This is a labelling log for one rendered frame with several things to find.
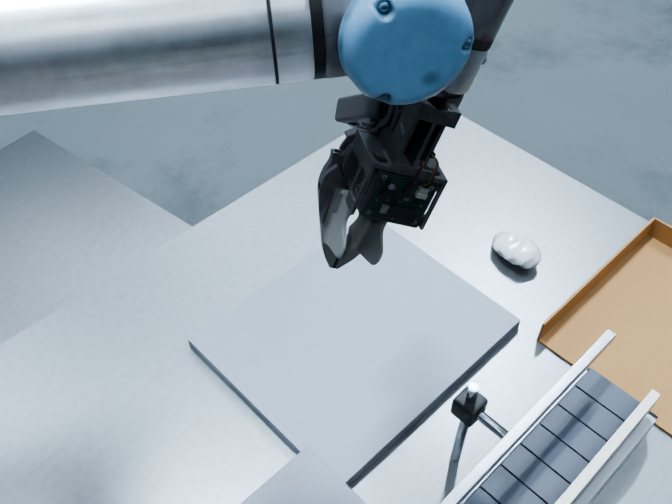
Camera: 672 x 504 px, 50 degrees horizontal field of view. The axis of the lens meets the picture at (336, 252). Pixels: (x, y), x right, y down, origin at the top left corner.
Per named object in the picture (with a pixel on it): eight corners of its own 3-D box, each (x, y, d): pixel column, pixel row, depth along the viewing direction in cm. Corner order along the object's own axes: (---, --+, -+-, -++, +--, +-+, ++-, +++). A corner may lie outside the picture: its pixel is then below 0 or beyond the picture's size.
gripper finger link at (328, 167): (307, 220, 67) (340, 139, 63) (304, 211, 68) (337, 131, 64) (353, 229, 69) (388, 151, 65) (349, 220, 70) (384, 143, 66)
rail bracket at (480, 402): (484, 498, 86) (509, 431, 73) (438, 457, 89) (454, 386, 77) (501, 480, 87) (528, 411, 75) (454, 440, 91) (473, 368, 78)
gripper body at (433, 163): (343, 220, 61) (400, 92, 54) (325, 169, 67) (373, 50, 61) (422, 237, 63) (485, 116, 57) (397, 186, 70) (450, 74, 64)
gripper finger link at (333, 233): (311, 291, 67) (347, 210, 62) (301, 253, 71) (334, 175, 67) (342, 296, 68) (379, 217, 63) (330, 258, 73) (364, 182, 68)
